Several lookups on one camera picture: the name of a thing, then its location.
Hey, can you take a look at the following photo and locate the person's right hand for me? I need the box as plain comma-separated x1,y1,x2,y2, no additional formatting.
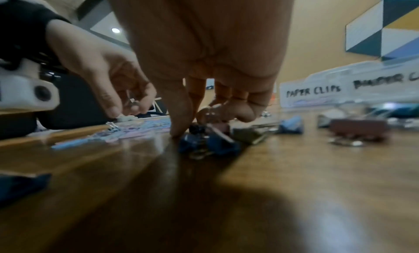
104,0,297,139

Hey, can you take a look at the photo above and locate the person's left hand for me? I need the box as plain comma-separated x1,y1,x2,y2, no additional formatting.
45,19,158,119

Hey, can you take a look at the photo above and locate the pile of pastel paper clips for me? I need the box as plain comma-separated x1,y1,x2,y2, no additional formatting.
51,115,173,150

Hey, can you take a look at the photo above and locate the scatter of small binder clips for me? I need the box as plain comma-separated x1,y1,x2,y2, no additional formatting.
0,102,419,203

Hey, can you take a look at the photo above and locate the clear plastic compartment box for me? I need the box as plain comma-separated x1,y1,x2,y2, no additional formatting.
279,58,419,110

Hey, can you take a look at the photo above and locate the black marker wristband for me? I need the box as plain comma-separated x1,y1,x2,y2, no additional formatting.
0,0,73,67

